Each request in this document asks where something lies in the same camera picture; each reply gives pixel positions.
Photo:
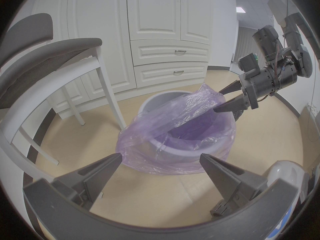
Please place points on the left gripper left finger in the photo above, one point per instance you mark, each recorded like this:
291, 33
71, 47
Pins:
95, 179

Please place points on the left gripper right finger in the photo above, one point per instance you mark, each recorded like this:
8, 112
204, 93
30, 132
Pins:
230, 181

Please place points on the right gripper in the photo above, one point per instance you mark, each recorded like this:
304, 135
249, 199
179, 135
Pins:
270, 81

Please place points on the black plastic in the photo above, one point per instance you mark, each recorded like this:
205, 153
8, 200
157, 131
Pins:
237, 115

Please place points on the purple plastic bag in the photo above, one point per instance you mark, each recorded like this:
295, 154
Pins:
175, 114

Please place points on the pale grey trash bin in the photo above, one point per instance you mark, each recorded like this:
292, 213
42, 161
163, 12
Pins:
160, 101

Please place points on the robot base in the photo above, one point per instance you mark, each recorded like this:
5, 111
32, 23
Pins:
287, 174

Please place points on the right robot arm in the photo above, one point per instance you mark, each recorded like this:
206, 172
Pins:
266, 40

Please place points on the white wardrobe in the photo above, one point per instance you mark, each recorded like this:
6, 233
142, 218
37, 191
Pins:
155, 14

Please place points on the white chair grey cushions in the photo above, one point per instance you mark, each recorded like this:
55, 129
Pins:
50, 51

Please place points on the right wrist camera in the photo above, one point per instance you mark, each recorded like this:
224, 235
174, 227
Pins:
247, 64

